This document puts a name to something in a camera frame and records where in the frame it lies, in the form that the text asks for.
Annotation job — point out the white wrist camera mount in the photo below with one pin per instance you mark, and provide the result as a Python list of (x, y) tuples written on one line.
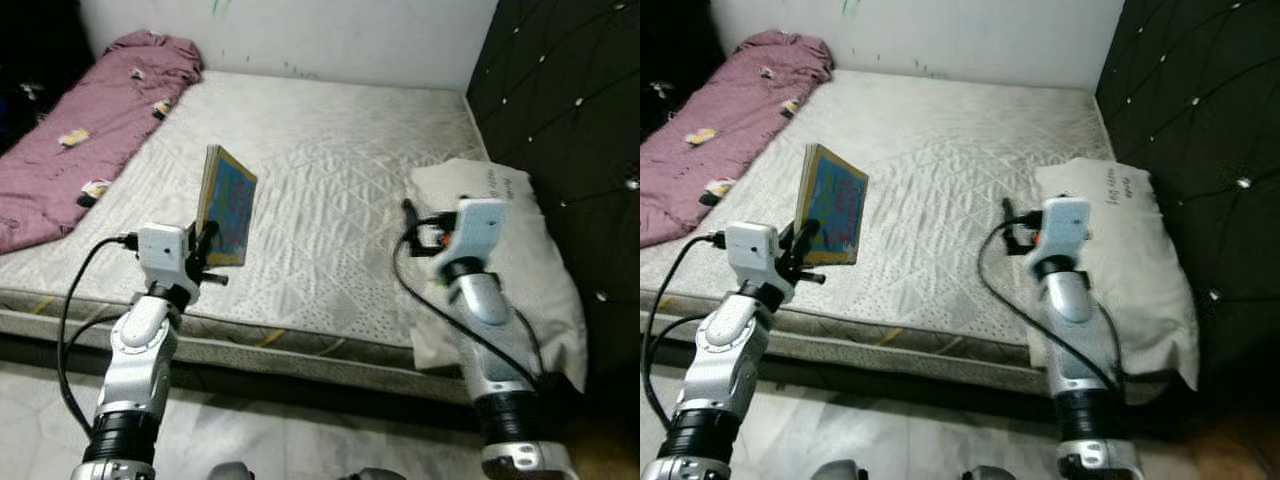
[(163, 252), (1068, 225), (480, 225), (752, 250)]

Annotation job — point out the silver robot right leg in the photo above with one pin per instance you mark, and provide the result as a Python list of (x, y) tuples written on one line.
[(375, 474)]

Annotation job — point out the black bed frame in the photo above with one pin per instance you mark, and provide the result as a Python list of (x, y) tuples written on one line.
[(880, 395), (250, 395)]

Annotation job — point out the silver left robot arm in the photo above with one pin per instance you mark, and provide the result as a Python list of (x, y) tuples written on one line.
[(140, 350), (725, 350)]

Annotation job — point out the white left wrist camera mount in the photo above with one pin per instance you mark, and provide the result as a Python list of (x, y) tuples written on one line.
[(752, 250), (163, 252)]

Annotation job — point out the colourful picture book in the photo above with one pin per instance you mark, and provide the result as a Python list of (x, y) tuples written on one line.
[(232, 200), (840, 205)]

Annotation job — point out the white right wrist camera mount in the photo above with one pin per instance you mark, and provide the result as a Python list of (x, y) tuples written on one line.
[(1068, 225), (480, 225)]

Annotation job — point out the white pillow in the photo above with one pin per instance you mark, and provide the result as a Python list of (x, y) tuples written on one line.
[(1150, 290), (545, 280)]

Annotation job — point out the white quilted mattress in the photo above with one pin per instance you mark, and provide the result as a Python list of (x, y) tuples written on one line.
[(330, 180), (950, 180)]

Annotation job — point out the black tufted headboard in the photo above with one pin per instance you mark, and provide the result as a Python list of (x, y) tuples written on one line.
[(560, 100), (1190, 100)]

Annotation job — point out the black bedside furniture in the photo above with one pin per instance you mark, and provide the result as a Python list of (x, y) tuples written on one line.
[(40, 60), (675, 50)]

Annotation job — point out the tree print base mattress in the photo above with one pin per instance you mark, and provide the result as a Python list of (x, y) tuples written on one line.
[(300, 365), (900, 360)]

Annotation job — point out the purple patterned blanket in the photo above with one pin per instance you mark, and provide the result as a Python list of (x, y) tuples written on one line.
[(720, 140), (90, 150)]

